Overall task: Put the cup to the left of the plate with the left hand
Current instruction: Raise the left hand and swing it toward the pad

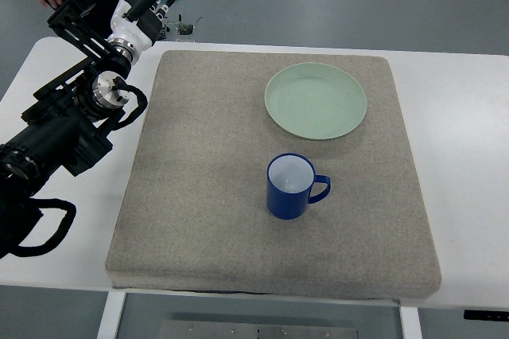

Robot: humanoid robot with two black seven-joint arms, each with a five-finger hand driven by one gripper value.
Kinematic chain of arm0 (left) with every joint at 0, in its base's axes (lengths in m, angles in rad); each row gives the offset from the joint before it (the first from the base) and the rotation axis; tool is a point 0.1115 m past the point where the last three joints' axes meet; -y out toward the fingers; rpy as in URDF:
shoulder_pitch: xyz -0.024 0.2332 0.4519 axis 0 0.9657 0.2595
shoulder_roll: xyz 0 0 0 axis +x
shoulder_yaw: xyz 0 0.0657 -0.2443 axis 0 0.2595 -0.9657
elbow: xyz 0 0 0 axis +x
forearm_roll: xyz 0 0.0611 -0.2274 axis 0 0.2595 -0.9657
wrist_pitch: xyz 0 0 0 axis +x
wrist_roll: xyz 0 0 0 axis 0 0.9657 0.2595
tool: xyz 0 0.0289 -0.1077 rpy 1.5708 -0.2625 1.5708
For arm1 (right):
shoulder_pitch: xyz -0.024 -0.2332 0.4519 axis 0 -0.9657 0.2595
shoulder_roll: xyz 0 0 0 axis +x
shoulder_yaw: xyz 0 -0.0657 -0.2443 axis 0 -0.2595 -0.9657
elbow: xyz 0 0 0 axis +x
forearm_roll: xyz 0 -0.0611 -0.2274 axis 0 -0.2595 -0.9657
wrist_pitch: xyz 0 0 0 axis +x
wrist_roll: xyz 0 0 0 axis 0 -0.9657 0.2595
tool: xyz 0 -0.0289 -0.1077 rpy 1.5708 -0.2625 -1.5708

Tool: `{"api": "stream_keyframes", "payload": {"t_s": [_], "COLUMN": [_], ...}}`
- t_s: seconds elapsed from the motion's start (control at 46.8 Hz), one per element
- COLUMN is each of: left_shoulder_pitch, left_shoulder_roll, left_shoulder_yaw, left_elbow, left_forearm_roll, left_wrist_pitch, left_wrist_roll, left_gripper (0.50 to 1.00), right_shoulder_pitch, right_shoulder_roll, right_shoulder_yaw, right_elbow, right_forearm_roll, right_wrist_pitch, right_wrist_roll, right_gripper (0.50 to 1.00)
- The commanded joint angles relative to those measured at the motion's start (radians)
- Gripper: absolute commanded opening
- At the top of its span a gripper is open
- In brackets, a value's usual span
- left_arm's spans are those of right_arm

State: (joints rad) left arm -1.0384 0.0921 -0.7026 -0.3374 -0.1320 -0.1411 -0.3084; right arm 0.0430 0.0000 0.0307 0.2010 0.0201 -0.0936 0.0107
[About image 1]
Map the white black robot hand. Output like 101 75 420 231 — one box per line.
107 0 176 53

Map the blue cup white inside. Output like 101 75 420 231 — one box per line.
266 153 332 220

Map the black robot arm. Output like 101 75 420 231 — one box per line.
1 0 148 257

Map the light green plate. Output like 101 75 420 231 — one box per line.
264 62 367 140

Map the grey fabric mat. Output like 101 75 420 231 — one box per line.
104 49 443 302

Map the black table control panel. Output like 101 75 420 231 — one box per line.
464 310 509 322

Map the white table frame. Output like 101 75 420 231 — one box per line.
96 291 423 339

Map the grey metal base plate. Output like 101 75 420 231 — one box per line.
158 320 359 339

